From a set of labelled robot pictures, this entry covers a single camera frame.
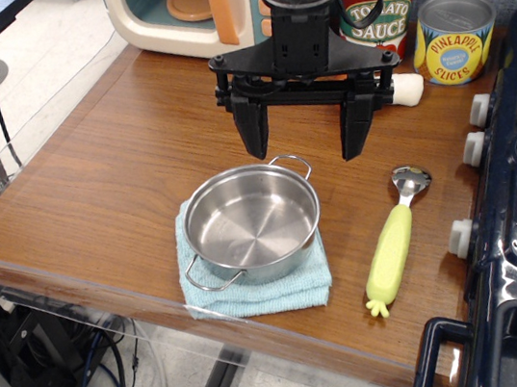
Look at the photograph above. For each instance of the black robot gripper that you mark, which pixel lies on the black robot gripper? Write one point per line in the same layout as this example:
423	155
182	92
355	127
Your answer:
304	62

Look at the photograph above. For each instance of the toy microwave oven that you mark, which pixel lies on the toy microwave oven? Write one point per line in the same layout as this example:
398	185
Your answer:
195	28

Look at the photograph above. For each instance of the light blue folded cloth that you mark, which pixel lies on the light blue folded cloth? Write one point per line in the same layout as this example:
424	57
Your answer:
308	286

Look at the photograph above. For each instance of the plush brown white mushroom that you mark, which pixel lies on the plush brown white mushroom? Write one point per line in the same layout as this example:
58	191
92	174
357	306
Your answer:
408	89

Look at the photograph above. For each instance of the tomato sauce can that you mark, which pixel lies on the tomato sauce can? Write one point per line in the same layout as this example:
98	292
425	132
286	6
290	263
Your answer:
387	32

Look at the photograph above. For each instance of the spoon with yellow-green handle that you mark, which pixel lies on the spoon with yellow-green handle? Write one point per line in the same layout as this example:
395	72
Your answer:
387	267

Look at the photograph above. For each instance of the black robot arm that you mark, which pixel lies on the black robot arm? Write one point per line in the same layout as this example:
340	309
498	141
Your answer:
304	62

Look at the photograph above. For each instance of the pineapple slices can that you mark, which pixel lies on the pineapple slices can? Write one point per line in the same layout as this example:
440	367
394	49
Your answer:
453	40

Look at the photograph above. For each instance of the stainless steel pot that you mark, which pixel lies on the stainless steel pot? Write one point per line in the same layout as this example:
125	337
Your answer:
251	224

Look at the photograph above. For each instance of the clear acrylic table guard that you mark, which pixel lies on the clear acrylic table guard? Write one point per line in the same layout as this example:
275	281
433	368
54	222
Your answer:
88	217

